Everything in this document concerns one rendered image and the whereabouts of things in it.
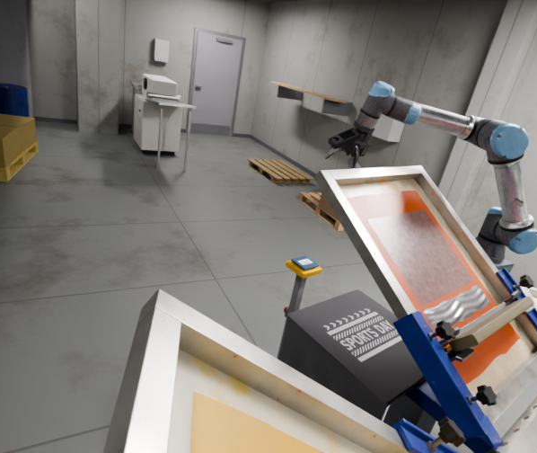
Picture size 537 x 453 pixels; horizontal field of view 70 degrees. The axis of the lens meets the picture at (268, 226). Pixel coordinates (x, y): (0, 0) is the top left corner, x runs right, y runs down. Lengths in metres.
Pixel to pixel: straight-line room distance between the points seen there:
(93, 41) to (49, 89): 1.40
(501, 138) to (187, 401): 1.37
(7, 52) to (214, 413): 7.85
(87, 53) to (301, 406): 7.60
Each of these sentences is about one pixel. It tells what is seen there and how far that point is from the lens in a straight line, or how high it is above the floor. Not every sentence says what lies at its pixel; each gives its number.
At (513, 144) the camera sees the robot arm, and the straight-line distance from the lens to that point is 1.60.
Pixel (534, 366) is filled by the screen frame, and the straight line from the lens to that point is 1.43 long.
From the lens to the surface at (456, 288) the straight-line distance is 1.37.
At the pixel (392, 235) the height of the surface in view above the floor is 1.40.
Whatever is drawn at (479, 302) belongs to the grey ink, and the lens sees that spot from 1.42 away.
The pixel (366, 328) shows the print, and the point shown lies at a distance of 1.59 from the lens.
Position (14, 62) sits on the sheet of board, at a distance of 8.11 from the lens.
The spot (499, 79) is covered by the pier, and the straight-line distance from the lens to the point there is 4.63.
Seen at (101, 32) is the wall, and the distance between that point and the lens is 7.92.
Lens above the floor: 1.84
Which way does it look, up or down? 23 degrees down
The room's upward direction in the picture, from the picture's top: 11 degrees clockwise
